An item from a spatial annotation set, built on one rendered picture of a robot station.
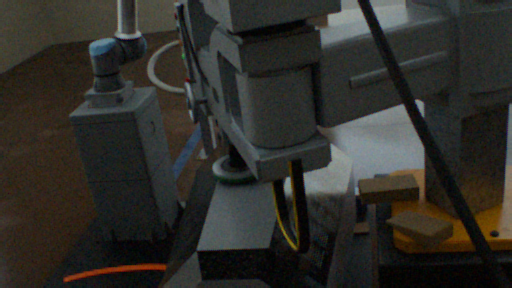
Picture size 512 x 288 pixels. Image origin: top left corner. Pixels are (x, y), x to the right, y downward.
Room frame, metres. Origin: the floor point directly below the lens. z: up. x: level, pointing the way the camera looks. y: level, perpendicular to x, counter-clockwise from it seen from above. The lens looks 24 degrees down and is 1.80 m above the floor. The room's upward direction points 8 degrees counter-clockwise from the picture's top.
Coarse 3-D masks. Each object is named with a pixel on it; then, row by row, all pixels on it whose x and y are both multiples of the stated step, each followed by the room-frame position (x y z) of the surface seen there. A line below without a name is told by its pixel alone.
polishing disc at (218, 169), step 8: (224, 160) 2.02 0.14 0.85; (216, 168) 1.96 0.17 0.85; (224, 168) 1.95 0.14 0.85; (232, 168) 1.94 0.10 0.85; (240, 168) 1.93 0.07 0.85; (248, 168) 1.92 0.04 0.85; (224, 176) 1.89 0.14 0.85; (232, 176) 1.88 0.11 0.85; (240, 176) 1.87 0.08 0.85; (248, 176) 1.88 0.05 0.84
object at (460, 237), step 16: (416, 176) 1.79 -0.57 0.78; (400, 208) 1.59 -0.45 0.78; (416, 208) 1.57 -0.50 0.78; (432, 208) 1.56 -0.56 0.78; (496, 208) 1.49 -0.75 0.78; (480, 224) 1.42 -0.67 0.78; (496, 224) 1.41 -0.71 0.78; (400, 240) 1.41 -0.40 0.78; (448, 240) 1.37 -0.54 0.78; (464, 240) 1.35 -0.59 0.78; (496, 240) 1.33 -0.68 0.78
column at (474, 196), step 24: (432, 120) 1.59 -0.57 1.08; (456, 120) 1.48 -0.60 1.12; (480, 120) 1.48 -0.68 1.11; (504, 120) 1.51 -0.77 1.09; (456, 144) 1.48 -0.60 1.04; (480, 144) 1.48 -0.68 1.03; (504, 144) 1.51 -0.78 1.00; (432, 168) 1.59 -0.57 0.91; (456, 168) 1.48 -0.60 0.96; (480, 168) 1.48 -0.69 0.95; (504, 168) 1.51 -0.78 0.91; (432, 192) 1.59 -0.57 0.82; (480, 192) 1.49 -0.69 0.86; (504, 192) 1.52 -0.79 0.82; (456, 216) 1.47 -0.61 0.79
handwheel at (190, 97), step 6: (186, 84) 1.82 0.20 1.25; (186, 90) 1.87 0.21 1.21; (192, 90) 1.79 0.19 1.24; (186, 96) 1.88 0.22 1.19; (192, 96) 1.77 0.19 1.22; (192, 102) 1.76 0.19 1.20; (198, 102) 1.82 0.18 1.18; (204, 102) 1.83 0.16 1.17; (192, 108) 1.76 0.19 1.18; (192, 114) 1.83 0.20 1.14; (192, 120) 1.82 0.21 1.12; (198, 120) 1.78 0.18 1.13
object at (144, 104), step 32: (96, 128) 2.88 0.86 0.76; (128, 128) 2.84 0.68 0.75; (160, 128) 3.15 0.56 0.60; (96, 160) 2.89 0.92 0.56; (128, 160) 2.85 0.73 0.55; (160, 160) 3.04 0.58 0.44; (96, 192) 2.90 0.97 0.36; (128, 192) 2.86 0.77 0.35; (160, 192) 2.93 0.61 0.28; (128, 224) 2.87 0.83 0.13; (160, 224) 2.83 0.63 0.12
